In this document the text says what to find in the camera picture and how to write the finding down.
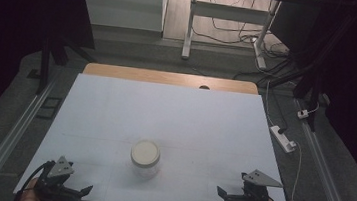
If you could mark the cream jar lid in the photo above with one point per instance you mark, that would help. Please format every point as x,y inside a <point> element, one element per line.
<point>145,152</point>

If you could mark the aluminium rail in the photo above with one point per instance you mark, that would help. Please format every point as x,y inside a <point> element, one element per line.
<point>326,176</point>
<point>7,143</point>

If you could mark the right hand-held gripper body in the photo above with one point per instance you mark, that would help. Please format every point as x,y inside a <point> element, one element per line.
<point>254,193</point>

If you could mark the white power strip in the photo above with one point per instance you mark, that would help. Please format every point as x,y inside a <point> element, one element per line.
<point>282,138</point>

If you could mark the clear glass jar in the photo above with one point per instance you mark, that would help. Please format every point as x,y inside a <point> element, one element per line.
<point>147,170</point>

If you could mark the white table cover sheet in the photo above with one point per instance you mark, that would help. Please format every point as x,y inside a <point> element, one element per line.
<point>171,120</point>

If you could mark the small white adapter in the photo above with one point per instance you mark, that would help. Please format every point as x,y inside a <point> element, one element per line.
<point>303,114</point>

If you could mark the black rectangular frame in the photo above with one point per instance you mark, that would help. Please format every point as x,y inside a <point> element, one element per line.
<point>49,107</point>

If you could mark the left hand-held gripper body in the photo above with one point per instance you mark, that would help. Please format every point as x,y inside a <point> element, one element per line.
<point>58,172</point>

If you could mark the person's left hand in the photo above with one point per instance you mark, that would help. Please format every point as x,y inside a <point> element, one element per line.
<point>31,196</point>

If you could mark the black stand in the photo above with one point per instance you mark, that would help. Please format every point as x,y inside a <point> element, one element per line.
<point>45,63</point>
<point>312,84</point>

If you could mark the white panel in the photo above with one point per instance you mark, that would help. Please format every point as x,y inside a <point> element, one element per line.
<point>121,3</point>

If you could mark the white desk frame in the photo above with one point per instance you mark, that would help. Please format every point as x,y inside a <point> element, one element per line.
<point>229,12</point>

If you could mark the wooden table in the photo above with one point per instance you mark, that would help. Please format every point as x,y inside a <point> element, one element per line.
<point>155,76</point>

